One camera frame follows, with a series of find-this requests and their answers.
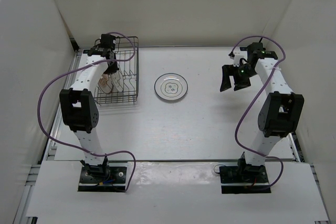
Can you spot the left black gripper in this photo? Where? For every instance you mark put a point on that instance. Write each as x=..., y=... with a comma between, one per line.
x=112, y=70

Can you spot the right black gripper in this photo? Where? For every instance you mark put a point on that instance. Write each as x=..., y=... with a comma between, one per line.
x=229, y=71

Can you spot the white green-rimmed plate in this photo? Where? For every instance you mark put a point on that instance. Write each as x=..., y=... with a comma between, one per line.
x=117, y=80
x=170, y=87

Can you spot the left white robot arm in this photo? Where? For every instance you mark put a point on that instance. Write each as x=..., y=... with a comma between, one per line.
x=80, y=113

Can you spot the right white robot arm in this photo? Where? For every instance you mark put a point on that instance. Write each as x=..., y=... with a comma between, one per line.
x=278, y=117

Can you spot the orange sunburst pattern plate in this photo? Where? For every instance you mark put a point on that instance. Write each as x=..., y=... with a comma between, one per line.
x=105, y=84

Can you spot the metal wire dish rack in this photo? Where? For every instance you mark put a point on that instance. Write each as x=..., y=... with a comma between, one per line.
x=128, y=51

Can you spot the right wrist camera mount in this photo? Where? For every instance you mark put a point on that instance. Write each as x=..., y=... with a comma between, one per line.
x=238, y=57

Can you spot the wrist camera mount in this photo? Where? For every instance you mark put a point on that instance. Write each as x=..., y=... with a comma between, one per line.
x=107, y=41
x=238, y=57

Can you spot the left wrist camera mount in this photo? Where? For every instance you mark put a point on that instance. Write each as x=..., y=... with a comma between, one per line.
x=107, y=41

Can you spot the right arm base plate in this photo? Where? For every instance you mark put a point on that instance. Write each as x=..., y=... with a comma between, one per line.
x=235, y=182

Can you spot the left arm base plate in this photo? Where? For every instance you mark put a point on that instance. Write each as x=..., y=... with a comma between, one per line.
x=114, y=181

